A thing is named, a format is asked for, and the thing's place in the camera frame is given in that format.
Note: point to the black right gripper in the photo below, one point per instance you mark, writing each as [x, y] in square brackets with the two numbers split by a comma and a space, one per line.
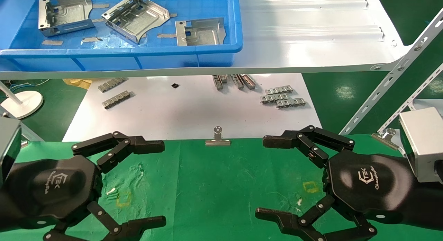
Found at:
[370, 185]

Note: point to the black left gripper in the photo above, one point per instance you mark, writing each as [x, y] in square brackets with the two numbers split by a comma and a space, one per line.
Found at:
[55, 189]

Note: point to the stamped steel bracket part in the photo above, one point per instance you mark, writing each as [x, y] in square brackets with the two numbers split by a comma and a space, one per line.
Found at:
[69, 12]
[204, 35]
[138, 21]

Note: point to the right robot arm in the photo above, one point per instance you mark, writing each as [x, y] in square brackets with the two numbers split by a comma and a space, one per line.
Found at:
[429, 203]

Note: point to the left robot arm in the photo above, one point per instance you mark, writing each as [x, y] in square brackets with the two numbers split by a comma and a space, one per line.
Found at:
[4, 210]

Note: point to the green table cloth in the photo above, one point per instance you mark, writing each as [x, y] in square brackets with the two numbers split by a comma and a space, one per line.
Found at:
[214, 185]

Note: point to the silver binder clip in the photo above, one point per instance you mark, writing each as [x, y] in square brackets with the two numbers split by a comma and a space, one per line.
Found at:
[386, 137]
[217, 142]

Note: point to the white paper sheet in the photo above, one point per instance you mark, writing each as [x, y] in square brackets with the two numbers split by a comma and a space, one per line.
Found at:
[190, 109]

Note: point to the yellow crumpled bag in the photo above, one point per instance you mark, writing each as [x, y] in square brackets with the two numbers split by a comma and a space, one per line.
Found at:
[78, 83]

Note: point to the white metal shelf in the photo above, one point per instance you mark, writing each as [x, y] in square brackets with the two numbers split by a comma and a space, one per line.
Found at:
[294, 43]

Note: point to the white round lamp stand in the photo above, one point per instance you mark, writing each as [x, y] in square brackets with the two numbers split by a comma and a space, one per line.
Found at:
[24, 102]

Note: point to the blue plastic bin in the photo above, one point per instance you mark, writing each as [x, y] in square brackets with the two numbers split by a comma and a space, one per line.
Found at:
[207, 5]

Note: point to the white slotted angle post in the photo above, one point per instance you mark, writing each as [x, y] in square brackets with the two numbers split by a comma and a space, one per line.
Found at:
[412, 100]
[391, 78]
[32, 133]

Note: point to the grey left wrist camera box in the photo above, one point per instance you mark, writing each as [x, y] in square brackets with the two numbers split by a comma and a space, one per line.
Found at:
[8, 147]

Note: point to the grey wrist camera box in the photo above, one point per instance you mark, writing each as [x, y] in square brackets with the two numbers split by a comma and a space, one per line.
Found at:
[8, 147]
[422, 140]

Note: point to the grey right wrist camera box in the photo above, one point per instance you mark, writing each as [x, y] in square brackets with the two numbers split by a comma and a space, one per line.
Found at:
[422, 140]

